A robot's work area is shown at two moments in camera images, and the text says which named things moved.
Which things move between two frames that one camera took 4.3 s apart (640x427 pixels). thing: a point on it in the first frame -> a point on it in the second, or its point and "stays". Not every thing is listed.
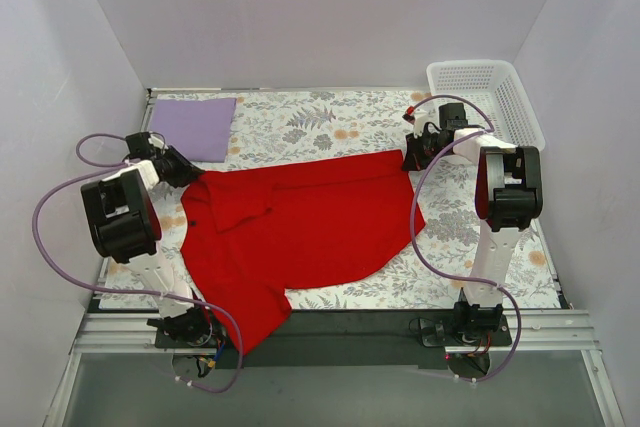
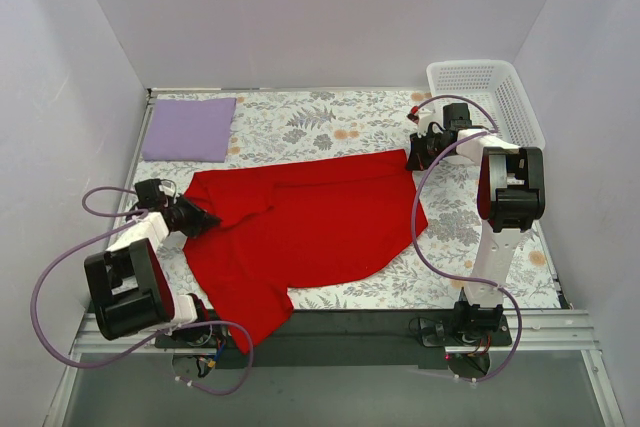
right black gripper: [415, 151] stays
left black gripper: [180, 168] -> [189, 217]
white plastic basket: [494, 86] stays
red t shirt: [250, 232] stays
